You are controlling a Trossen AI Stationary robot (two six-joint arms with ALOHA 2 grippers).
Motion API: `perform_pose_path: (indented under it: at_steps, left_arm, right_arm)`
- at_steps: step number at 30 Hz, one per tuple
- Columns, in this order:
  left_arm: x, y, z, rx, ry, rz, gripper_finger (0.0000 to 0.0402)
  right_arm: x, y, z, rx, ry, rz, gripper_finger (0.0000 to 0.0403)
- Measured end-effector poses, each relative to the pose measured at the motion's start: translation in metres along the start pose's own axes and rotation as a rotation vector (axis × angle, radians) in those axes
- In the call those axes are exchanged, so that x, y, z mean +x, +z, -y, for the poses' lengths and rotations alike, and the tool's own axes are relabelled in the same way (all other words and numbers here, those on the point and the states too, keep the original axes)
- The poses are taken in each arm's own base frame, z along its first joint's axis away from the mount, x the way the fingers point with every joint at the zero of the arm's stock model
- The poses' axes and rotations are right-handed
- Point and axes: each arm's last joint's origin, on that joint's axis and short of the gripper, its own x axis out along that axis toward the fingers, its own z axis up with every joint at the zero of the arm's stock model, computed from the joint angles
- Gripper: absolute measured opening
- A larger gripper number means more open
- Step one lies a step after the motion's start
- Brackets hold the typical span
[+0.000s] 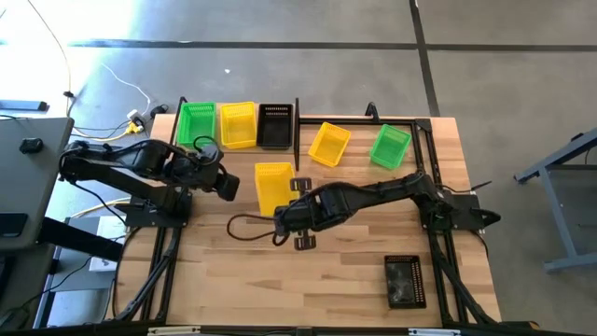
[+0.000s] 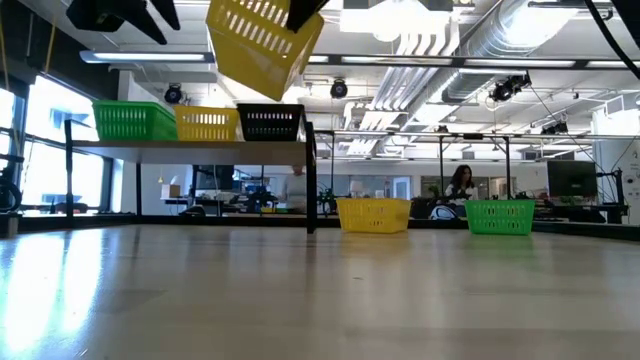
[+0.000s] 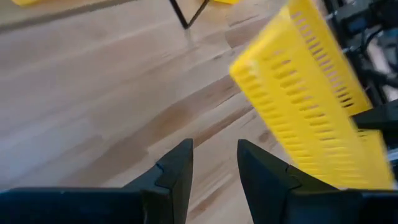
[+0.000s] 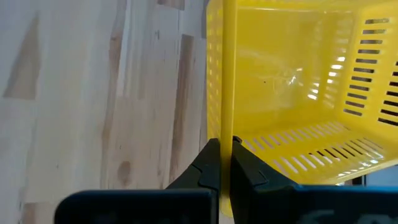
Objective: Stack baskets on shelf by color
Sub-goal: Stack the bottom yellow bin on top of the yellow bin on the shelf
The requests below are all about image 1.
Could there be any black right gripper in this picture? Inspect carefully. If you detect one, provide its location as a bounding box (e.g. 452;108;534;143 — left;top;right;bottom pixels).
288;175;327;252

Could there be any yellow slotted plastic basket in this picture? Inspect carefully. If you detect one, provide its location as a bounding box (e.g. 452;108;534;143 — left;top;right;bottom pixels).
219;101;258;150
307;121;353;168
254;161;299;218

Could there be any green slotted plastic basket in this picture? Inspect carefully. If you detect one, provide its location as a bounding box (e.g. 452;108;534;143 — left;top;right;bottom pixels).
175;101;218;149
369;123;413;170

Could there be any black slotted plastic basket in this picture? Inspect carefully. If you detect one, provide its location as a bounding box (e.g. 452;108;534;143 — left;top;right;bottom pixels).
256;103;295;150
383;254;428;310

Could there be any wooden shelf with black posts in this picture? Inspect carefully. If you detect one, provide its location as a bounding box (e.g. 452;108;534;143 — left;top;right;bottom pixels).
169;96;301;173

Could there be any white power strip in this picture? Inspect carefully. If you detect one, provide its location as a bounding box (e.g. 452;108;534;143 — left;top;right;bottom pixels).
126;109;146;135

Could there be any white label strip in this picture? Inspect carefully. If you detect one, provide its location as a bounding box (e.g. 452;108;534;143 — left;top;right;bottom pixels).
409;328;461;336
147;326;201;336

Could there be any grey desk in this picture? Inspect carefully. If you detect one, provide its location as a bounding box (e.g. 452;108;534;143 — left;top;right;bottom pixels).
0;116;76;253

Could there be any small black device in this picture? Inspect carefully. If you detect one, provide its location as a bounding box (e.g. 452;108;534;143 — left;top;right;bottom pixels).
19;137;44;154

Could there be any grey flat bar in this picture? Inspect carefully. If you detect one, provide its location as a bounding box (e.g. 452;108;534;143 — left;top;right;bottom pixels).
0;99;49;112

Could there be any grey metal stand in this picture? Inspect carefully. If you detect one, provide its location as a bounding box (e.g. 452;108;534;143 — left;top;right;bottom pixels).
514;126;597;274

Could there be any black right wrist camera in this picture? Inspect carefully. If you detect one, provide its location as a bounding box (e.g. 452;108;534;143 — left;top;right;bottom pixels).
272;204;295;235

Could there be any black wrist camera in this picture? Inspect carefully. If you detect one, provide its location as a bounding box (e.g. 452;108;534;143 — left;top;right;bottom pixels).
272;204;295;235
199;143;224;164

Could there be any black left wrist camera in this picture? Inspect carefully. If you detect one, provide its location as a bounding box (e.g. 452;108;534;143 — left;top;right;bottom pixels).
199;143;224;164

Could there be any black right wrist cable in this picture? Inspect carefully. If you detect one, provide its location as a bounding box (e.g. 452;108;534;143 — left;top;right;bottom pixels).
226;213;290;247

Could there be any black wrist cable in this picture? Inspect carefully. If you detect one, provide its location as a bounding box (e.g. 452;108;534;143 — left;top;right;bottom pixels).
226;213;290;247
192;134;221;154

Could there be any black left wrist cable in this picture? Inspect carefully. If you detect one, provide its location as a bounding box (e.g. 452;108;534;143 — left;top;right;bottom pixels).
192;134;221;154

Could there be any black aluminium rig frame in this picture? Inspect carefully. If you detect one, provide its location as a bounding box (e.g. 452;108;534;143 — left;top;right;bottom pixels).
107;100;540;336

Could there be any yellow power cable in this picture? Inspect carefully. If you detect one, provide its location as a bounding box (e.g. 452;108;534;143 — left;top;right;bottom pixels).
69;121;144;142

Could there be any white cable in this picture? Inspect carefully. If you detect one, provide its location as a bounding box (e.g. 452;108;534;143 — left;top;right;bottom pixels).
100;63;153;116

